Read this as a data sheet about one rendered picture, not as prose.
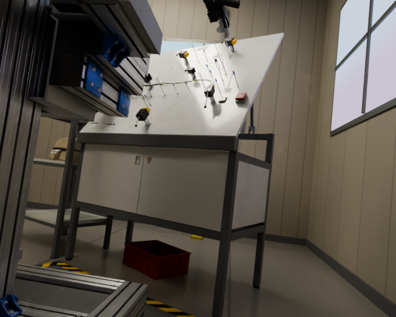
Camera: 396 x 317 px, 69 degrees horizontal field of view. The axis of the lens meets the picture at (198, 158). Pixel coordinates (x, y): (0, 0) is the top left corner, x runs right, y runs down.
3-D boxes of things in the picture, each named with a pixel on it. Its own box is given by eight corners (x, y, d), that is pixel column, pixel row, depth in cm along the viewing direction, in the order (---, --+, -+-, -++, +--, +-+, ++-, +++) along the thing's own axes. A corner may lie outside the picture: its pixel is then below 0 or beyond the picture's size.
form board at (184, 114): (80, 134, 200) (78, 132, 199) (151, 56, 257) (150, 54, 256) (236, 138, 139) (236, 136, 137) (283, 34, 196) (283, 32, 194)
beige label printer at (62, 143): (67, 161, 205) (71, 134, 206) (48, 159, 215) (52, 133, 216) (99, 165, 232) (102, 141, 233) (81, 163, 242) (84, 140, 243)
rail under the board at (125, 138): (233, 150, 136) (234, 136, 137) (76, 141, 197) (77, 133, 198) (237, 151, 141) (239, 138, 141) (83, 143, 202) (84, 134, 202)
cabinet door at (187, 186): (219, 231, 138) (228, 151, 141) (135, 213, 167) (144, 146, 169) (222, 231, 140) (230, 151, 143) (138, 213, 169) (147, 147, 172)
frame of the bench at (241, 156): (219, 321, 134) (236, 151, 140) (64, 259, 195) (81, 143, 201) (260, 287, 185) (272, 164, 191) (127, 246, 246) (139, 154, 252)
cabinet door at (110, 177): (136, 213, 167) (144, 146, 170) (76, 200, 195) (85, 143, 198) (138, 213, 169) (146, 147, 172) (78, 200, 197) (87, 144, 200)
